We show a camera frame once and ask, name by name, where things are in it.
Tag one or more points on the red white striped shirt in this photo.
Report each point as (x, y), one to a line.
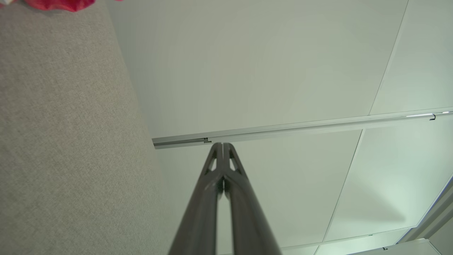
(60, 4)

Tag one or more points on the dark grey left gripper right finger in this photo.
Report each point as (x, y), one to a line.
(247, 219)

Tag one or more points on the aluminium wall rail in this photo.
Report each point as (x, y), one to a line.
(283, 129)

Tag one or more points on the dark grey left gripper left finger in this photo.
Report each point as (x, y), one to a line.
(198, 219)

